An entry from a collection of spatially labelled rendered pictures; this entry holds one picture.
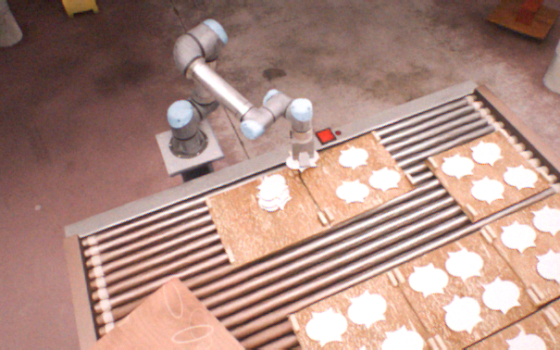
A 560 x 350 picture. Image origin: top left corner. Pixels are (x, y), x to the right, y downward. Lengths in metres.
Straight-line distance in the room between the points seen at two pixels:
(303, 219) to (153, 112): 2.16
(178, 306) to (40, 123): 2.71
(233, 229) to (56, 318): 1.49
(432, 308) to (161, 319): 0.94
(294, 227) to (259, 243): 0.15
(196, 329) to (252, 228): 0.48
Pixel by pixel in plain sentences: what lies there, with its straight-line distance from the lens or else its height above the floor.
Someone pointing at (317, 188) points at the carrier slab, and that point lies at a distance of 1.92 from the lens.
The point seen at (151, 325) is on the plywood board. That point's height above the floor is 1.04.
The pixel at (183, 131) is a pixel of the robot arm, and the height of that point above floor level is 1.03.
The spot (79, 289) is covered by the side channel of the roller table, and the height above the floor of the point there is 0.95.
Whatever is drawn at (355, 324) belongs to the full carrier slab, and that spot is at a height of 0.94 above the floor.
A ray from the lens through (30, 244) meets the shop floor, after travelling 3.35.
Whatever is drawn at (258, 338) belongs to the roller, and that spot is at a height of 0.92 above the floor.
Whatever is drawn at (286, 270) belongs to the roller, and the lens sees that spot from 1.76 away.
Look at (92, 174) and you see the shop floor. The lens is 3.49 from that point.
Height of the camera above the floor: 2.51
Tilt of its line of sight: 53 degrees down
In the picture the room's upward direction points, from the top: 4 degrees counter-clockwise
